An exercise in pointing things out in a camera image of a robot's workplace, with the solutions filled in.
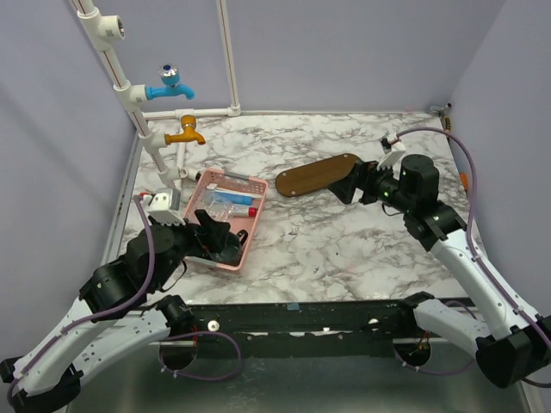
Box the brown oval wooden tray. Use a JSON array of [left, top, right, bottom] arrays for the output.
[[275, 153, 360, 198]]

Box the toothbrush in basket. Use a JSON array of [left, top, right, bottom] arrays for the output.
[[225, 171, 250, 181]]

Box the dark green ceramic mug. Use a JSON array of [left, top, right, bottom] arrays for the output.
[[214, 229, 249, 267]]

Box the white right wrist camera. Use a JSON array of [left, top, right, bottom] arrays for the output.
[[377, 135, 406, 170]]

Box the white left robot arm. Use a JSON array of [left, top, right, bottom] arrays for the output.
[[1, 209, 246, 412]]

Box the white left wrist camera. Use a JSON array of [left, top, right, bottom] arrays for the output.
[[142, 188, 184, 226]]

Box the orange clip on wall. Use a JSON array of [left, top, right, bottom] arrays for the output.
[[460, 172, 468, 191]]

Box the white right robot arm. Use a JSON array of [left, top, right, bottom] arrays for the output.
[[329, 155, 550, 388]]

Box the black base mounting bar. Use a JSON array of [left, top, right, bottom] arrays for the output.
[[141, 299, 449, 361]]

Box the pink perforated plastic basket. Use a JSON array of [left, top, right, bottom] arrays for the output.
[[183, 168, 269, 272]]

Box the white pvc pipe frame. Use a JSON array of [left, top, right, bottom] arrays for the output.
[[71, 1, 242, 188]]

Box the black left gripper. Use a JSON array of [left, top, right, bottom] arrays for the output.
[[152, 209, 232, 291]]

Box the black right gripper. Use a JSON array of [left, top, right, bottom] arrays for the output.
[[327, 157, 414, 213]]

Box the orange plastic faucet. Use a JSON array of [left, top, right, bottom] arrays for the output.
[[164, 114, 206, 145]]

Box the blue plastic faucet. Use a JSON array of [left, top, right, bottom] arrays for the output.
[[145, 63, 195, 101]]

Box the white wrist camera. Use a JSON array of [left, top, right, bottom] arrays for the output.
[[377, 135, 406, 170], [142, 188, 184, 226]]

